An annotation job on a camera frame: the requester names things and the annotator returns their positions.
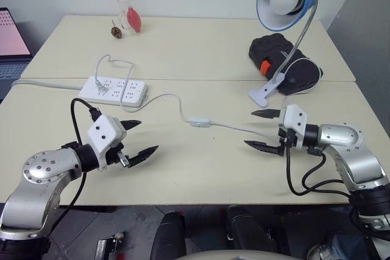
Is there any dark rounded shape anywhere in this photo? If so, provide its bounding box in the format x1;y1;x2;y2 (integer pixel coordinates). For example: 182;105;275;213
225;205;278;257
149;211;188;260

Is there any white power plug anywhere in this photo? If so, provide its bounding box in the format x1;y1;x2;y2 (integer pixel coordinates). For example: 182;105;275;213
94;79;110;95

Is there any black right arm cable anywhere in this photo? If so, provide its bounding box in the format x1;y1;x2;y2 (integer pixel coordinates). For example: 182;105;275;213
284;146;368;235

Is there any small brown spinning top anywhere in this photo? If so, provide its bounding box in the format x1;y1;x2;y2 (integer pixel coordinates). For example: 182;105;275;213
110;19;124;40

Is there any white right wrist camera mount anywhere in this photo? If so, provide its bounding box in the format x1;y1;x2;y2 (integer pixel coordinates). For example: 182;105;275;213
278;104;307;152

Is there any black stand with white knob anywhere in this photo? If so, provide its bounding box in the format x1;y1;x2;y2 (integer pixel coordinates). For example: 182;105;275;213
95;231;126;260

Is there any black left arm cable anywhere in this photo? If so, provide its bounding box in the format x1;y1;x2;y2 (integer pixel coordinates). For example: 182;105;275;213
45;98;102;239

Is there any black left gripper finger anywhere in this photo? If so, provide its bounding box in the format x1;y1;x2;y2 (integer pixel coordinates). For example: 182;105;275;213
121;119;143;132
127;145;160;169

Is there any grey white sneaker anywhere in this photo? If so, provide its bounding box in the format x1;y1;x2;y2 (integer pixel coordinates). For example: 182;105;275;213
305;242;336;260

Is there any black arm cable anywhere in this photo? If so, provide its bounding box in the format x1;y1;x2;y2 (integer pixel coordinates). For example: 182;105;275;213
284;146;368;235
45;98;102;239

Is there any grey power strip cable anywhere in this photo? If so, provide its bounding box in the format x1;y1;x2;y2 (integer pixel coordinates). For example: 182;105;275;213
11;78;88;91

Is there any clear drinking glass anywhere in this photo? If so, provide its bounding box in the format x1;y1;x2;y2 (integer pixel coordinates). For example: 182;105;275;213
116;0;144;36

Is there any beige rounded surface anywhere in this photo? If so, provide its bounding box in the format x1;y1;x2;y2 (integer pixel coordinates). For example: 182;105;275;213
172;248;294;260

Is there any white lamp power cord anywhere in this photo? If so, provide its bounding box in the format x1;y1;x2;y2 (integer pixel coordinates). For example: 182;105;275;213
96;54;324;141

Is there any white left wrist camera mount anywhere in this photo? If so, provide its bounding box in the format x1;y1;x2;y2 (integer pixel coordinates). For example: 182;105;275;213
87;114;127;172

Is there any blue denim trouser leg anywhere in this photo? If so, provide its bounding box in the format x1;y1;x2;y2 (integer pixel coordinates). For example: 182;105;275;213
330;231;371;260

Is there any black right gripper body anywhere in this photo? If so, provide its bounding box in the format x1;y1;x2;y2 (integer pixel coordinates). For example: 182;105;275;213
277;127;299;158

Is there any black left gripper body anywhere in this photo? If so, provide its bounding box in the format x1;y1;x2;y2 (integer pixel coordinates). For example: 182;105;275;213
105;142;132;169

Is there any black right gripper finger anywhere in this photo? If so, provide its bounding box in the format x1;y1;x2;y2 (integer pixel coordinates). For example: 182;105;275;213
244;139;283;155
250;108;281;119

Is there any laptop with pink screen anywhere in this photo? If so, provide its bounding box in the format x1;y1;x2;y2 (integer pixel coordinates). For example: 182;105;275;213
0;7;34;104

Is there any white inline cord switch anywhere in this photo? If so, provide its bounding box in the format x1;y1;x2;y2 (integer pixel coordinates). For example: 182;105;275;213
188;116;212;128

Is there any red rubber air blower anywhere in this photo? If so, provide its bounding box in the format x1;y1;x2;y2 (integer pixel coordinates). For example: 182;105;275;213
126;6;144;33

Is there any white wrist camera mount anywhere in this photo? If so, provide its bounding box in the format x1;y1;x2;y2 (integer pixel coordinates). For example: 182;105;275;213
87;114;127;172
278;104;307;152

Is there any white power strip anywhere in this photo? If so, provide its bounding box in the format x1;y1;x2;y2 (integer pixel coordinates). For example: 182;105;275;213
78;76;149;108

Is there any black case with orange latch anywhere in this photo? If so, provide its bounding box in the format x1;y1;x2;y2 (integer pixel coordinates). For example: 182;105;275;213
248;32;324;97

